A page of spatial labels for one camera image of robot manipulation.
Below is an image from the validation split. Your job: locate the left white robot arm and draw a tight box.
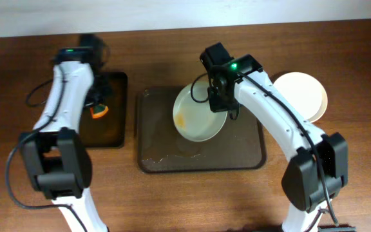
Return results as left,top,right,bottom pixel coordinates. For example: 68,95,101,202
5,34,111,231

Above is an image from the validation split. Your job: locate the large brown serving tray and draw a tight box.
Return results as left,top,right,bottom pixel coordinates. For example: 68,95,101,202
136,86,267,173

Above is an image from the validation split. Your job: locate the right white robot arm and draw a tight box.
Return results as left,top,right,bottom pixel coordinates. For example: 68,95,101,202
200,43,355,231

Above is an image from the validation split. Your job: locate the small black water tray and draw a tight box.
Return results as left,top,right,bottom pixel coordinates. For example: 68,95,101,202
79,72,128,149

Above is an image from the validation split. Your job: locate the white plate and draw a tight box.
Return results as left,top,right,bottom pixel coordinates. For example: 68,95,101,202
173,81,227,142
273,72,328,122

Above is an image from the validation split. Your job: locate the orange green sponge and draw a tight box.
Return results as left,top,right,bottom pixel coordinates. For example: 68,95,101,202
90,104,109,119

